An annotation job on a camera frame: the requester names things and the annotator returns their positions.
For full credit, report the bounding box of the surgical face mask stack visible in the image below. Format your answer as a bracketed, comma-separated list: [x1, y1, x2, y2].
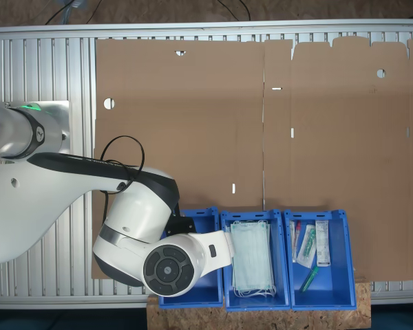
[229, 219, 277, 298]

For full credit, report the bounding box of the blue plastic bin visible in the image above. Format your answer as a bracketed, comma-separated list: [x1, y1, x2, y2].
[284, 208, 355, 311]
[158, 206, 225, 308]
[220, 209, 292, 312]

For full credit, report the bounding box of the clear packet with red-tipped item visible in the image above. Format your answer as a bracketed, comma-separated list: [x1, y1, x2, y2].
[290, 220, 303, 264]

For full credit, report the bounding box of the clear packet with green item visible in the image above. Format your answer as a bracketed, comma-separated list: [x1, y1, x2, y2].
[297, 224, 317, 269]

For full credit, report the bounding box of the chipboard wood block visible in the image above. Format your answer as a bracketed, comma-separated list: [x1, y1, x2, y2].
[146, 281, 372, 330]

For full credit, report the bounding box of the green plastic tube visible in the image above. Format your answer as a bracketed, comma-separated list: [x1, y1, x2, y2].
[301, 266, 320, 294]

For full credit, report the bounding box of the long white printed packet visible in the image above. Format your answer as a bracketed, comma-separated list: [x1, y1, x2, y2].
[315, 219, 332, 268]

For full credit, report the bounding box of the brown cardboard sheet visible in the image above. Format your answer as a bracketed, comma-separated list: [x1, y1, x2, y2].
[91, 38, 266, 281]
[261, 36, 413, 276]

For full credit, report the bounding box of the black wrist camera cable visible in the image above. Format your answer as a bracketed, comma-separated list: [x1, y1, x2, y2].
[98, 135, 146, 224]

